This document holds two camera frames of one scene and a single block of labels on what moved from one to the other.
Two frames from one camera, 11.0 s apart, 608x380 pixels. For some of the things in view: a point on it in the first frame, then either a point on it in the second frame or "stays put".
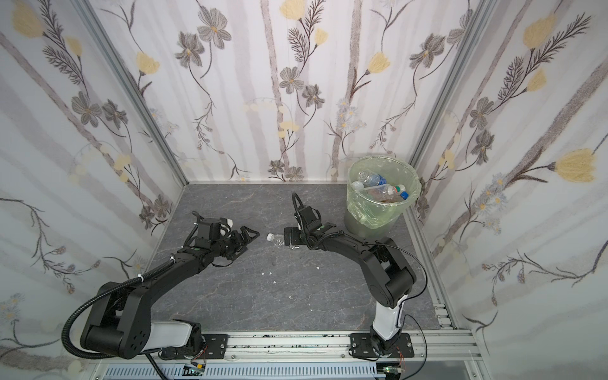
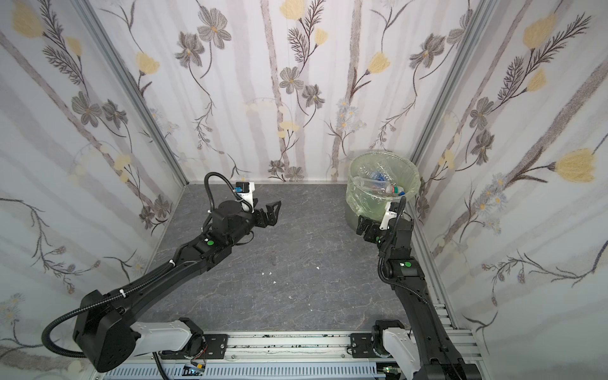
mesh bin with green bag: x=379 y=188 stays put
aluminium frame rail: x=435 y=355 stays put
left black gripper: x=233 y=241 → x=261 y=217
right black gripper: x=294 y=236 → x=374 y=230
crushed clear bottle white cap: x=277 y=239 → x=379 y=173
